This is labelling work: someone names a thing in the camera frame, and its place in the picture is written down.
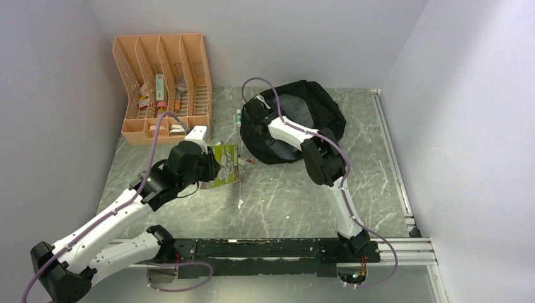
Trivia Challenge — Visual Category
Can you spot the lime green comic book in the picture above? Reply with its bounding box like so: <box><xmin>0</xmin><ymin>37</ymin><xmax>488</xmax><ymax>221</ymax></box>
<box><xmin>200</xmin><ymin>145</ymin><xmax>240</xmax><ymax>189</ymax></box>

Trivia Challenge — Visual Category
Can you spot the black student backpack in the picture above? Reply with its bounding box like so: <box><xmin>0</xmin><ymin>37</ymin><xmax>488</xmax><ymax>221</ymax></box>
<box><xmin>240</xmin><ymin>80</ymin><xmax>346</xmax><ymax>165</ymax></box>

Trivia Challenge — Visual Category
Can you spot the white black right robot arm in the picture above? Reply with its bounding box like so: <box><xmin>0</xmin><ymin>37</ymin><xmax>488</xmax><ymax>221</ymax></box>
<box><xmin>240</xmin><ymin>98</ymin><xmax>370</xmax><ymax>261</ymax></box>

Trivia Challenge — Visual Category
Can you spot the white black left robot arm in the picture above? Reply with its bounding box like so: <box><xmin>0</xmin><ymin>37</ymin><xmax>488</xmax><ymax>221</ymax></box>
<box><xmin>30</xmin><ymin>141</ymin><xmax>221</xmax><ymax>302</ymax></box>

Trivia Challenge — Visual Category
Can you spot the white green glue stick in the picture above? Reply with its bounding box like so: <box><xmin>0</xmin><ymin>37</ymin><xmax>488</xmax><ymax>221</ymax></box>
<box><xmin>236</xmin><ymin>109</ymin><xmax>242</xmax><ymax>127</ymax></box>

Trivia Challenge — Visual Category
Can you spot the white stapler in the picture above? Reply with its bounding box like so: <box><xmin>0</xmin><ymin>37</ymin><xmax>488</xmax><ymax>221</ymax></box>
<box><xmin>169</xmin><ymin>124</ymin><xmax>187</xmax><ymax>136</ymax></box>

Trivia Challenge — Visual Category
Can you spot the orange marker in organizer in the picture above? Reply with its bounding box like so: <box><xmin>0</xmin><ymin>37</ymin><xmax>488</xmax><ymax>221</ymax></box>
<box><xmin>173</xmin><ymin>91</ymin><xmax>182</xmax><ymax>111</ymax></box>

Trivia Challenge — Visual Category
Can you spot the tall white pink box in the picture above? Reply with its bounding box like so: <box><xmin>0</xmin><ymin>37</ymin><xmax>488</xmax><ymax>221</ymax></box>
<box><xmin>155</xmin><ymin>74</ymin><xmax>165</xmax><ymax>101</ymax></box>

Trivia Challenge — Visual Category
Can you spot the peach plastic desk organizer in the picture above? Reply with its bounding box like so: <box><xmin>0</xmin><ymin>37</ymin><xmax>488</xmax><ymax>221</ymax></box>
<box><xmin>112</xmin><ymin>33</ymin><xmax>213</xmax><ymax>145</ymax></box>

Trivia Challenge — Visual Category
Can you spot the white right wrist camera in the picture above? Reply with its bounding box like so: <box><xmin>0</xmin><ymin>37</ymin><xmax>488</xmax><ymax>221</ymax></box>
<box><xmin>254</xmin><ymin>94</ymin><xmax>270</xmax><ymax>109</ymax></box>

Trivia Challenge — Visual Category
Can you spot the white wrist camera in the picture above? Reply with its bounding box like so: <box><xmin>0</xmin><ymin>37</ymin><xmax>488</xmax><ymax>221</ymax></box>
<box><xmin>254</xmin><ymin>94</ymin><xmax>270</xmax><ymax>109</ymax></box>
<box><xmin>185</xmin><ymin>126</ymin><xmax>209</xmax><ymax>146</ymax></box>

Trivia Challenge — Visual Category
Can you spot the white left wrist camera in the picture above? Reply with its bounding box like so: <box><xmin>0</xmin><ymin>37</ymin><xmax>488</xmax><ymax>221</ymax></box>
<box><xmin>185</xmin><ymin>126</ymin><xmax>209</xmax><ymax>146</ymax></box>

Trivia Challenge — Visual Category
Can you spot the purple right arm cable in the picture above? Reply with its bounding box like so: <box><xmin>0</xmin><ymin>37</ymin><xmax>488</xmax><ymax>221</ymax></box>
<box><xmin>241</xmin><ymin>77</ymin><xmax>399</xmax><ymax>290</ymax></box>

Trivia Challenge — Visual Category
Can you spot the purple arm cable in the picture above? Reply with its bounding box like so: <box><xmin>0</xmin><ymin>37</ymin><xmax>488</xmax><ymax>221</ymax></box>
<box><xmin>21</xmin><ymin>111</ymin><xmax>214</xmax><ymax>303</ymax></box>
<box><xmin>241</xmin><ymin>77</ymin><xmax>399</xmax><ymax>290</ymax></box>

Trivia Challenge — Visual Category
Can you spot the aluminium side rail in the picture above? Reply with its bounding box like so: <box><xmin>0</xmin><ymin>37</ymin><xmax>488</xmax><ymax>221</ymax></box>
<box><xmin>370</xmin><ymin>89</ymin><xmax>421</xmax><ymax>238</ymax></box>

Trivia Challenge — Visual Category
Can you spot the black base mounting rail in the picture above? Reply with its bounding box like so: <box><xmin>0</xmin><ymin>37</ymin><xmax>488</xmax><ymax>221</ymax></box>
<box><xmin>151</xmin><ymin>238</ymin><xmax>381</xmax><ymax>279</ymax></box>

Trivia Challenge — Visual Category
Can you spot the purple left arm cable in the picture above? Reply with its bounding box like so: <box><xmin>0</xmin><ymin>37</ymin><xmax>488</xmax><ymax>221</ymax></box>
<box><xmin>21</xmin><ymin>111</ymin><xmax>214</xmax><ymax>303</ymax></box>

